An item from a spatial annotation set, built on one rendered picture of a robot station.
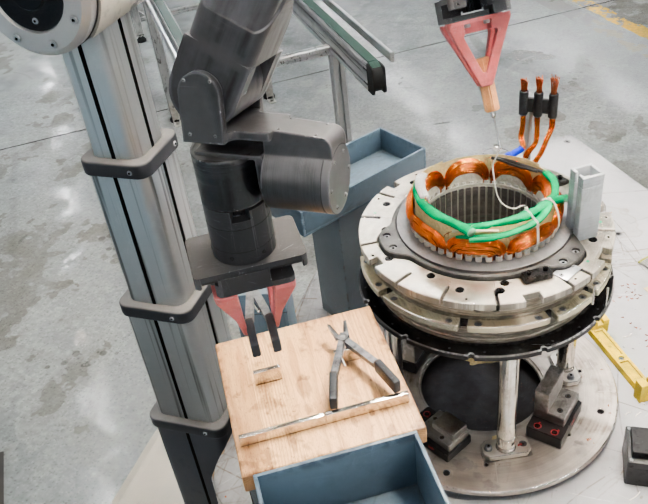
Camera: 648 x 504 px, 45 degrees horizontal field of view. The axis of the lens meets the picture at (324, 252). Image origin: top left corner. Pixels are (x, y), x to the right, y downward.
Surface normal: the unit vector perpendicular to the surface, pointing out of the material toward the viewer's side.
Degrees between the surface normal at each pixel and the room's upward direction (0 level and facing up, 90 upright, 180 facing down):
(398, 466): 90
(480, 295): 0
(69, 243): 0
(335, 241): 90
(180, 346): 90
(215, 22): 79
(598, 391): 0
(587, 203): 90
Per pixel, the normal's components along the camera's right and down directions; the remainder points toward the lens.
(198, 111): -0.33, 0.44
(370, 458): 0.24, 0.55
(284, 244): -0.10, -0.79
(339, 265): -0.78, 0.44
